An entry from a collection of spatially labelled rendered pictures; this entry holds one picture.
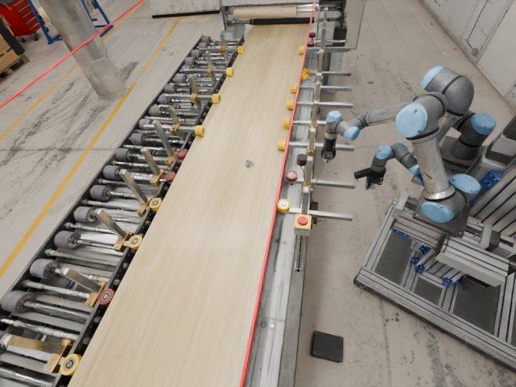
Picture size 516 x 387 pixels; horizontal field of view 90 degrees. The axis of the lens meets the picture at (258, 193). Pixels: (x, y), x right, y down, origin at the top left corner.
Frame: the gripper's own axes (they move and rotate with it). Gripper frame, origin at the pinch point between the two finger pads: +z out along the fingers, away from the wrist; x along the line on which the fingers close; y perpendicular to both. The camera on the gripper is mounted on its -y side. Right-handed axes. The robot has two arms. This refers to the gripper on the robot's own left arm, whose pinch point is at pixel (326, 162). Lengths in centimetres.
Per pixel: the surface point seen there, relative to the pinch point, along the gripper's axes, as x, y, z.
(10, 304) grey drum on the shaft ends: 161, -115, 14
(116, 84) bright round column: 339, 217, 78
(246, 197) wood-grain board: 47, -29, 9
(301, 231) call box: 10, -64, -20
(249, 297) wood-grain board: 32, -88, 9
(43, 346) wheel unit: 116, -128, 1
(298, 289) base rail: 9, -74, 29
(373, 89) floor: -65, 258, 99
